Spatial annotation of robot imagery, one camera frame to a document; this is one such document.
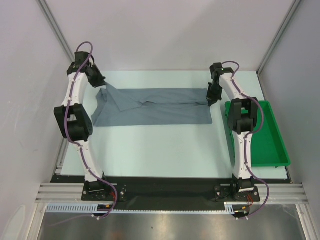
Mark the right aluminium corner post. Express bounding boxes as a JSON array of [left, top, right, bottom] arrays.
[[256, 0, 303, 77]]

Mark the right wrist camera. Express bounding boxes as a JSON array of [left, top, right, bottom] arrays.
[[209, 62, 223, 75]]

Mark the left aluminium corner post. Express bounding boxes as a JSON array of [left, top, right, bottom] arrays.
[[36, 0, 75, 70]]

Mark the green plastic tray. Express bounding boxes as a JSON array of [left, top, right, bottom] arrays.
[[224, 100, 291, 167]]

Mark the white slotted cable duct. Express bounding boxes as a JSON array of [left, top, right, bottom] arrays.
[[45, 203, 246, 215]]

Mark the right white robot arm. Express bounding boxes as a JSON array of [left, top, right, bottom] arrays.
[[206, 63, 258, 201]]

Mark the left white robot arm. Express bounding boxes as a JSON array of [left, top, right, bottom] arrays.
[[53, 63, 110, 200]]

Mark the aluminium frame rail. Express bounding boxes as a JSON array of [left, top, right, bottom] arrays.
[[35, 183, 309, 204]]

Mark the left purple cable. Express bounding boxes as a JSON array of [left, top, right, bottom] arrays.
[[47, 41, 118, 226]]

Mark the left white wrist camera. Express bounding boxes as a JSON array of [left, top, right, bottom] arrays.
[[74, 51, 95, 66]]

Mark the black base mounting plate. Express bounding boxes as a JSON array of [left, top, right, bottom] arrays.
[[49, 175, 291, 205]]

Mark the aluminium corner post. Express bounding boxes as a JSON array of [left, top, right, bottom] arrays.
[[36, 0, 75, 70], [256, 0, 303, 77]]

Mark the grey-blue t shirt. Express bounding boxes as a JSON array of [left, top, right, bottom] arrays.
[[91, 84, 213, 127]]

